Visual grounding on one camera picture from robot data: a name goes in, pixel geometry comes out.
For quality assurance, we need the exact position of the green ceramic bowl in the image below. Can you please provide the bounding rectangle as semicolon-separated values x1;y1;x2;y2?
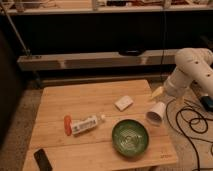
112;119;149;158

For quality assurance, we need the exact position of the black round object on shelf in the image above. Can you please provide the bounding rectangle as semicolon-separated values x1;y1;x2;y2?
118;49;145;56

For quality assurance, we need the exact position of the white tube with label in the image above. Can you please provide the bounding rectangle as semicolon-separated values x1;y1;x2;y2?
71;115;106;135

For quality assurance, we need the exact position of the white ceramic cup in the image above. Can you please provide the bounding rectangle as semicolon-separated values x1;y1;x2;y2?
146;102;166;126

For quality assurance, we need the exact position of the white soap bar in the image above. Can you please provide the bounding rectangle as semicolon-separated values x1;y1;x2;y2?
114;96;133;111

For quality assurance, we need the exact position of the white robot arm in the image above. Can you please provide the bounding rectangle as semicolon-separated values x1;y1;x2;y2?
151;48;213;98

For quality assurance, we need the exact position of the black phone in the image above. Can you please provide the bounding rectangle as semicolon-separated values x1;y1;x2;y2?
34;149;52;171

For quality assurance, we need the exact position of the white metal shelf rack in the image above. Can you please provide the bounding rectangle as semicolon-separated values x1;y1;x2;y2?
0;0;213;84

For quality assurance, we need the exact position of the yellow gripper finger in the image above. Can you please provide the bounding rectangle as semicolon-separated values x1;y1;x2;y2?
151;86;164;99

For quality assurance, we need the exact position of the wooden table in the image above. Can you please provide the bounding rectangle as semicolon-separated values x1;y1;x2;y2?
23;80;178;171

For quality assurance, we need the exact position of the orange carrot toy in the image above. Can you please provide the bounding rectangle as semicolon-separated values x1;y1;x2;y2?
64;115;72;136

